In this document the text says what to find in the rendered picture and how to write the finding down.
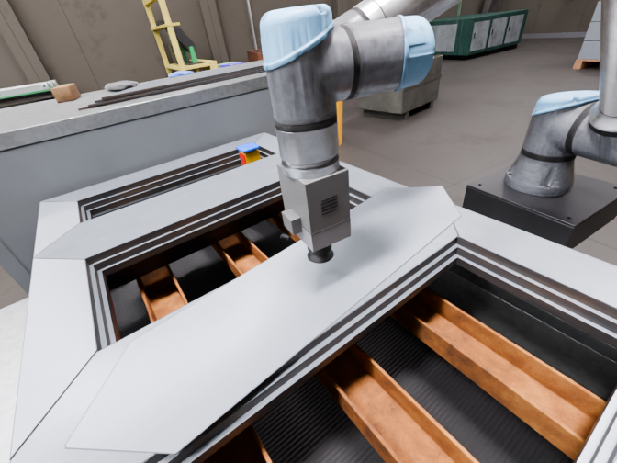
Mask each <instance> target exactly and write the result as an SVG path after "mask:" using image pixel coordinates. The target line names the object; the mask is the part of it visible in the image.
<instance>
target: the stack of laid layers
mask: <svg viewBox="0 0 617 463"><path fill-rule="evenodd" d="M237 164H241V158H240V155H239V151H238V150H235V151H232V152H227V153H224V154H221V155H218V156H215V157H212V158H209V159H206V160H204V161H201V162H198V163H195V164H190V165H187V166H184V167H181V168H178V169H175V170H173V171H170V172H167V173H164V174H161V175H157V176H153V177H150V178H147V179H144V180H141V181H139V182H136V183H133V184H130V185H127V186H123V187H119V188H116V189H113V190H110V191H107V192H105V193H102V194H99V195H96V196H93V197H90V198H85V199H82V200H79V201H77V203H78V209H79V216H80V223H81V222H84V221H87V220H91V219H92V218H93V215H95V214H98V213H100V212H103V211H106V210H109V209H113V208H116V207H119V206H121V205H124V204H127V203H130V202H132V201H135V200H138V199H140V198H145V197H147V196H150V195H153V194H156V193H159V192H161V191H164V190H166V189H169V188H172V187H175V186H179V185H182V184H184V183H187V182H190V181H193V180H196V179H198V178H200V177H203V176H206V175H211V174H214V173H216V172H218V171H221V170H224V169H227V168H230V167H232V166H235V165H237ZM281 199H283V196H282V190H281V185H280V181H278V182H276V183H273V184H272V185H269V186H265V187H263V188H260V189H258V190H255V191H253V192H251V193H249V194H246V195H244V196H241V197H239V198H235V199H233V200H231V201H228V202H226V203H224V204H221V205H219V206H216V207H215V208H212V209H208V210H206V211H203V212H201V213H198V214H196V215H194V216H192V217H189V218H187V219H184V220H180V221H178V222H176V223H174V224H171V225H169V226H166V227H164V228H161V229H160V230H157V231H153V232H151V233H148V234H146V235H143V236H141V237H140V238H137V239H135V240H132V241H130V242H127V243H123V244H121V245H119V246H117V247H114V248H112V249H109V250H107V251H104V252H103V253H100V254H96V255H94V256H91V257H89V258H86V259H85V264H86V271H87V278H88V285H89V291H90V299H91V305H92V313H93V319H94V326H95V339H96V346H97V351H96V352H95V354H94V355H93V356H92V357H91V359H90V360H89V361H88V362H87V364H86V365H85V366H84V368H83V369H82V370H81V371H80V373H79V374H78V375H77V376H76V378H75V379H74V380H73V382H72V383H71V384H70V386H69V387H68V388H67V389H66V391H65V392H64V393H63V394H62V395H61V397H60V398H59V399H58V400H57V401H56V402H55V404H54V405H53V406H52V407H51V409H50V410H49V411H48V413H47V414H46V415H45V417H44V418H43V419H42V420H41V422H40V423H39V424H38V426H37V427H36V428H35V429H34V431H33V432H32V433H31V434H30V436H29V437H28V438H27V440H26V441H25V442H24V443H23V445H22V446H21V447H20V448H19V450H18V451H17V452H16V453H15V455H14V456H13V457H12V458H11V459H10V462H9V463H202V462H203V461H205V460H206V459H207V458H209V457H210V456H211V455H213V454H214V453H215V452H217V451H218V450H219V449H220V448H222V447H223V446H224V445H226V444H227V443H228V442H229V441H230V440H231V439H232V438H234V437H235V436H236V435H238V434H239V433H240V432H242V431H243V430H244V429H245V428H247V427H248V426H249V425H251V424H252V423H253V422H255V421H256V420H257V419H259V418H260V417H261V416H262V415H264V414H265V413H266V412H268V411H269V410H270V409H272V408H273V407H274V406H275V405H276V404H277V403H278V402H280V401H281V400H282V399H284V398H285V397H286V396H287V395H289V394H290V393H291V392H293V391H294V390H295V389H297V388H298V387H299V386H301V385H302V384H303V383H304V382H306V381H307V380H308V379H309V378H311V377H312V376H314V375H315V374H316V373H317V372H319V371H320V370H321V369H323V368H324V367H325V366H327V365H328V364H329V363H330V362H331V361H332V360H333V359H335V358H336V357H337V356H339V355H340V354H341V353H343V352H344V351H345V350H346V349H348V348H349V347H350V346H351V345H353V344H354V343H356V342H357V341H358V340H359V339H361V338H362V337H363V336H365V335H366V334H367V333H369V332H370V331H371V330H372V329H374V328H375V327H376V326H377V325H378V324H379V323H381V322H382V321H383V320H385V319H386V318H387V317H388V316H390V315H391V314H392V313H393V312H395V311H396V310H398V309H399V308H400V307H401V306H403V305H404V304H405V303H407V302H408V301H409V300H410V299H412V298H413V297H414V296H416V295H417V294H418V293H420V292H421V291H422V290H423V289H425V288H426V287H428V286H429V285H430V284H431V283H432V282H433V281H434V280H435V279H437V278H438V277H440V276H441V275H442V274H443V273H445V272H446V271H447V270H449V269H450V268H451V267H452V266H454V265H455V264H457V265H459V266H461V267H463V268H464V269H466V270H468V271H470V272H472V273H474V274H476V275H477V276H479V277H482V278H484V279H486V280H487V281H489V282H491V283H492V284H494V285H496V286H498V287H500V288H503V289H505V290H507V291H509V292H510V293H511V294H513V295H515V296H517V297H519V298H521V299H524V300H525V301H527V302H529V303H531V304H532V305H534V306H536V307H538V308H540V309H542V310H543V311H546V312H548V313H550V314H552V315H554V316H556V317H557V318H559V319H560V320H562V321H564V322H567V323H569V324H571V325H573V326H575V327H576V328H578V329H579V330H581V331H583V332H585V333H588V334H590V335H592V336H593V337H595V338H597V339H599V340H601V341H602V342H604V343H606V344H609V345H610V346H612V347H614V348H616V349H617V309H615V308H613V307H611V306H609V305H607V304H605V303H602V302H600V301H598V300H596V299H593V298H591V297H589V296H587V295H585V294H583V293H580V292H578V291H576V290H574V289H573V288H569V287H567V286H565V285H563V284H560V283H558V282H556V281H554V280H553V279H550V278H548V277H545V276H543V275H540V274H538V273H536V272H534V271H532V270H531V269H528V268H526V267H524V266H522V265H518V264H516V263H514V262H512V261H511V260H508V259H506V258H504V257H502V256H500V255H497V254H494V253H492V252H490V251H488V250H486V249H484V248H482V247H480V246H478V245H475V244H473V243H471V242H469V241H466V240H464V239H462V238H460V237H459V235H458V233H457V231H456V228H455V226H454V224H452V225H450V226H449V227H448V228H447V229H446V230H444V231H443V232H442V233H441V234H439V235H438V236H437V237H436V238H435V239H433V240H432V241H431V242H430V243H429V244H427V245H426V246H425V247H424V248H423V249H421V250H420V251H419V252H418V253H417V254H415V255H414V256H413V257H412V258H411V259H410V260H409V261H408V262H407V263H406V264H404V265H403V266H402V267H401V268H399V269H398V270H397V271H396V272H395V273H393V274H392V275H391V276H390V277H388V278H387V279H386V280H385V281H384V282H382V283H381V284H380V285H379V286H378V287H376V288H375V289H374V290H373V291H371V292H370V293H369V294H368V295H367V296H365V297H364V298H363V299H362V300H360V301H359V302H358V303H357V304H356V305H354V306H353V307H352V308H351V309H350V310H348V311H347V312H346V313H344V314H343V316H342V317H341V318H340V319H338V320H337V321H336V322H335V323H333V324H332V325H331V326H330V327H329V328H327V329H326V330H325V331H324V332H323V333H321V334H320V335H319V336H318V337H316V338H315V339H314V340H313V341H312V342H310V343H309V344H308V345H307V346H305V347H304V348H303V349H302V350H300V351H299V352H298V353H297V354H296V355H295V356H293V357H292V358H291V359H290V360H288V361H287V362H286V363H285V364H284V365H282V366H281V367H280V368H279V369H277V371H276V372H275V373H274V374H272V375H271V376H270V377H269V378H267V379H266V380H265V381H264V382H263V383H261V384H260V385H259V386H258V387H257V388H255V389H254V390H253V391H252V392H250V393H249V394H248V395H247V396H246V397H244V398H243V399H242V400H241V401H239V402H238V403H237V404H236V405H235V406H233V407H232V408H231V409H230V410H229V411H227V412H226V413H225V414H224V415H222V416H221V417H220V418H219V419H218V420H217V421H216V422H214V423H213V424H212V425H211V426H210V427H209V428H208V429H206V430H205V431H204V432H203V433H202V434H200V435H199V436H198V437H197V438H195V439H194V440H193V441H192V442H191V443H189V444H188V445H187V446H186V447H184V448H183V449H182V450H181V451H180V452H178V453H177V454H176V455H171V454H153V453H136V452H118V451H100V450H82V449H65V446H64V445H65V444H66V442H67V441H68V439H69V438H70V436H71V434H72V433H73V431H74V429H75V428H76V426H77V424H79V422H80V421H81V419H82V417H83V416H84V414H85V412H86V411H87V409H88V407H89V406H90V404H91V403H92V401H93V400H94V398H95V396H96V394H97V393H98V392H99V390H100V389H101V387H102V386H103V384H104V383H105V381H106V379H107V377H108V376H109V374H110V373H111V371H112V369H113V368H114V366H115V365H116V363H117V362H118V360H119V359H120V357H121V356H122V354H123V352H124V351H125V349H126V348H127V346H128V345H129V342H130V341H132V340H134V339H135V338H137V337H139V336H140V335H142V334H144V333H146V332H148V331H149V330H150V329H152V328H154V327H155V326H157V325H159V324H160V323H162V322H164V321H166V320H168V319H169V318H171V317H173V316H174V315H175V314H177V313H178V312H180V311H182V310H184V309H186V308H187V307H189V306H191V305H192V304H194V303H196V302H197V301H199V300H201V299H203V298H204V297H205V296H207V295H209V294H210V293H212V292H214V291H215V290H217V289H219V288H221V287H223V286H225V285H226V284H225V285H223V286H221V287H219V288H216V289H214V290H212V291H211V292H209V293H208V294H206V295H204V296H202V297H200V298H198V299H196V300H194V301H192V302H190V303H188V304H186V305H185V306H183V307H181V308H180V309H178V310H176V311H173V312H171V313H169V314H167V315H166V316H164V317H162V318H161V319H159V320H157V321H155V322H152V323H151V324H149V325H147V326H145V327H143V328H141V329H139V330H138V331H136V332H135V333H132V334H130V335H128V336H126V337H124V338H122V339H120V340H119V339H118V331H117V326H116V322H115V318H114V313H113V309H112V305H111V300H110V297H109V292H108V287H107V280H106V276H108V275H111V274H113V273H115V272H117V271H119V270H121V269H123V268H126V267H128V266H130V265H134V264H136V263H138V262H140V261H142V260H144V259H147V258H149V257H151V256H154V255H156V254H158V253H161V252H163V251H165V250H168V249H170V248H172V247H174V246H176V245H178V244H180V243H184V242H186V241H189V240H191V239H193V238H195V237H197V236H199V235H201V234H204V233H206V232H209V231H212V230H214V229H216V228H218V227H220V226H222V225H225V224H227V223H229V222H231V221H234V220H236V219H239V218H241V217H243V216H245V215H248V214H250V213H252V212H255V211H256V210H258V209H262V208H264V207H266V206H269V205H271V204H273V203H276V202H277V201H279V200H281ZM616 454H617V385H616V386H615V388H614V390H613V392H612V394H611V396H610V398H609V399H608V401H607V402H606V404H605V406H604V408H603V410H602V411H601V413H600V416H599V417H598V419H597V421H596V423H595V424H594V425H593V427H592V429H591V431H590V433H589V435H588V437H587V439H586V441H585V442H584V444H583V446H582V448H581V449H580V450H579V452H578V455H577V457H576V458H575V460H574V462H573V463H612V462H613V460H614V458H615V456H616Z"/></svg>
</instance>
